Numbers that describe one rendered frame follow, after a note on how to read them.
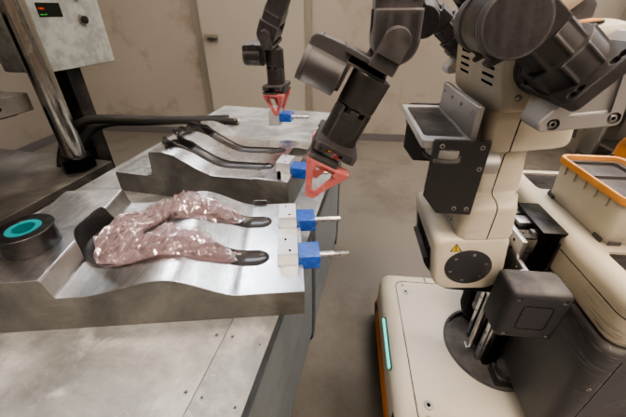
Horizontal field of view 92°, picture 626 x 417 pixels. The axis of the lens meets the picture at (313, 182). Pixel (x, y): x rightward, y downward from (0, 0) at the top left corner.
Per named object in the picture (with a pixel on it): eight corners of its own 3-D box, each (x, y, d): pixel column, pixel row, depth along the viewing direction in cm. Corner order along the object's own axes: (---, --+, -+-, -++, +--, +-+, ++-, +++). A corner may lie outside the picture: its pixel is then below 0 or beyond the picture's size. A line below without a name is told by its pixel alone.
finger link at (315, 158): (287, 195, 47) (313, 144, 42) (293, 173, 53) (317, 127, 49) (327, 212, 48) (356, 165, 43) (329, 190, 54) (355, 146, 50)
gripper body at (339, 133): (311, 151, 43) (334, 105, 40) (317, 127, 52) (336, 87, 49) (351, 169, 44) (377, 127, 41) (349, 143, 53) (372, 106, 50)
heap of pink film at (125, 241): (247, 211, 68) (242, 181, 64) (235, 271, 52) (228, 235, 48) (126, 217, 66) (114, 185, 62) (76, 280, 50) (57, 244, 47)
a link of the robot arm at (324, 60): (419, 34, 35) (406, 31, 43) (331, -16, 34) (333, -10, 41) (366, 123, 41) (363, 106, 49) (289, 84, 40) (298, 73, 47)
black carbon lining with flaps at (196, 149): (288, 154, 92) (286, 124, 87) (269, 179, 79) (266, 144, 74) (185, 144, 99) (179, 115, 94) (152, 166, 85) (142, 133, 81)
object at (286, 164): (330, 177, 81) (330, 158, 78) (326, 186, 76) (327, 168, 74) (282, 172, 83) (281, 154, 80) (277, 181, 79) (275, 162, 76)
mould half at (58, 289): (299, 221, 74) (298, 181, 69) (305, 314, 52) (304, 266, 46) (85, 231, 71) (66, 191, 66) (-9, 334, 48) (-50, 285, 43)
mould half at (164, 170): (312, 168, 99) (312, 127, 93) (289, 212, 77) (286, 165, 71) (176, 154, 109) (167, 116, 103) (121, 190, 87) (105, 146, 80)
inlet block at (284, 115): (309, 122, 105) (309, 107, 103) (306, 127, 101) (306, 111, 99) (274, 120, 108) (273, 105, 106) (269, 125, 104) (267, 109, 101)
